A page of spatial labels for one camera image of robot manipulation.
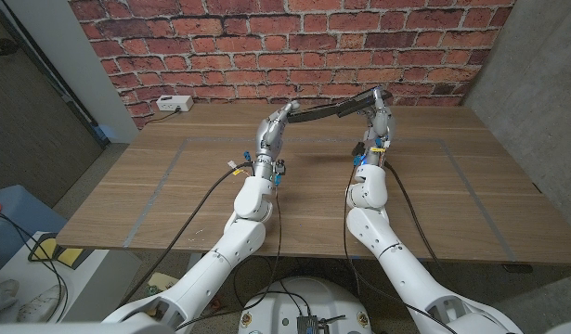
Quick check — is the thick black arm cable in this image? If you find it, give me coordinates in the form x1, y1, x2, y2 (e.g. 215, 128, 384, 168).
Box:
384, 161, 447, 275
120, 161, 254, 307

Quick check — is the yellow paper sheet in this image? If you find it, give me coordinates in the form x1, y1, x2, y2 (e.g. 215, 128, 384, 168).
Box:
148, 272, 180, 293

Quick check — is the yellow and black floor item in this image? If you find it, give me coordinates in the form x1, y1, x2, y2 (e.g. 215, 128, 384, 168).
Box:
27, 231, 84, 269

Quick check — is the black power strip cord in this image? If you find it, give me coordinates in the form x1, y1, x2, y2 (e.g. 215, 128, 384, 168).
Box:
145, 109, 182, 125

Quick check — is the white sneaker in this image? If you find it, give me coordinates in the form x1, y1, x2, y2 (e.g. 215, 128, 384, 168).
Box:
18, 283, 66, 324

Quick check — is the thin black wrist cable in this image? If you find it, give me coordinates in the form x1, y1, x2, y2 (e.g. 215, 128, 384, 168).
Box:
173, 183, 284, 331
343, 169, 458, 334

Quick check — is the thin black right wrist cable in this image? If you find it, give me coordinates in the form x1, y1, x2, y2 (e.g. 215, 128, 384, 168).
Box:
343, 169, 458, 334

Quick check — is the black stapler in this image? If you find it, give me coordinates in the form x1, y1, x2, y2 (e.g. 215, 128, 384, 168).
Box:
287, 86, 393, 124

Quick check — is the black torso cable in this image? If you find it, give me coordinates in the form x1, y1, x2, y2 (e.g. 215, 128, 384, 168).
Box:
232, 255, 314, 319

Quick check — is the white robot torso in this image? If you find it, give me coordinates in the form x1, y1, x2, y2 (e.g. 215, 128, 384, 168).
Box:
237, 276, 373, 334

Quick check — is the small grey torso module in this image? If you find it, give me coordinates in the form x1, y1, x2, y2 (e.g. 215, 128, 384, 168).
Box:
296, 315, 332, 334

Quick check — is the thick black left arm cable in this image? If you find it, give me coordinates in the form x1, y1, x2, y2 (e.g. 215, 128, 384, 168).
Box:
120, 161, 254, 307

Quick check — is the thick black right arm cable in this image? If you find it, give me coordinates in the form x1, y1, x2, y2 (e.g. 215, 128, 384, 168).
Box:
384, 161, 447, 275

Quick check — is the black door handle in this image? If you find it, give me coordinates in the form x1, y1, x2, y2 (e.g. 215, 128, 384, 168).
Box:
0, 37, 20, 58

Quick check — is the white power strip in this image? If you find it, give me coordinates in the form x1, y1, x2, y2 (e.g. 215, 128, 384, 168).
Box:
155, 95, 195, 113

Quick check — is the red brick print backdrop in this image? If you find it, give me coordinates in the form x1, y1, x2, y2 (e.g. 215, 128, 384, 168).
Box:
69, 0, 518, 130

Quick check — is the white floor box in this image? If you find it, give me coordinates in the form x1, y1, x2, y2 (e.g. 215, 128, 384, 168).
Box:
0, 230, 142, 324

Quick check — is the dark grey door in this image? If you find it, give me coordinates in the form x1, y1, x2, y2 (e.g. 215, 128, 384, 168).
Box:
0, 4, 105, 208

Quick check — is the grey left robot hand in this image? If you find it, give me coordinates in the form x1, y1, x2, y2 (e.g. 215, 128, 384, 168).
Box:
252, 99, 301, 180

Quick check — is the thin black left wrist cable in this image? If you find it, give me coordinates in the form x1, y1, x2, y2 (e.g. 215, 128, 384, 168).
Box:
173, 183, 284, 331

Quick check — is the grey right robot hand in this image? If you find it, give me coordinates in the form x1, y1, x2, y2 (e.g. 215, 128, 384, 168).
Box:
361, 86, 397, 167

